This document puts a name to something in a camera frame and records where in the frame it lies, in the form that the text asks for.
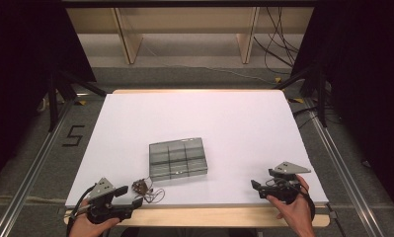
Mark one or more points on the black curtain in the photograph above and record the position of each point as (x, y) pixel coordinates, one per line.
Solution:
(365, 82)
(16, 82)

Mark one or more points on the clear plastic compartment box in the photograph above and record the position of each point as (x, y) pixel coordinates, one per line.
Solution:
(178, 159)

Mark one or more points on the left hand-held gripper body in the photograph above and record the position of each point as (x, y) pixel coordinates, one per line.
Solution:
(100, 189)

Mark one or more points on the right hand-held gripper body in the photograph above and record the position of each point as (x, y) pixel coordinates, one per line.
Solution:
(290, 168)

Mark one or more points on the person's left hand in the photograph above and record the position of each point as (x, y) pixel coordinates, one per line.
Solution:
(86, 228)

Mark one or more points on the light wooden shelf unit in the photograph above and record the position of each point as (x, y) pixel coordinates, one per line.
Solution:
(128, 39)

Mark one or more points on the person's right hand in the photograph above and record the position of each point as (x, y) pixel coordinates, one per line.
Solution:
(295, 215)

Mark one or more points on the metal floor rail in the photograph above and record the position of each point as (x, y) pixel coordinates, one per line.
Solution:
(30, 177)
(346, 171)

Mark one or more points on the white table cover sheet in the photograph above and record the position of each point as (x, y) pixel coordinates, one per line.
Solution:
(201, 121)

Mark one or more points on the light wooden table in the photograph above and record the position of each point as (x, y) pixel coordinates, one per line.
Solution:
(201, 217)

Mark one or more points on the black metal stand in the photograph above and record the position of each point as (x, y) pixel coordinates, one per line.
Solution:
(322, 98)
(53, 102)

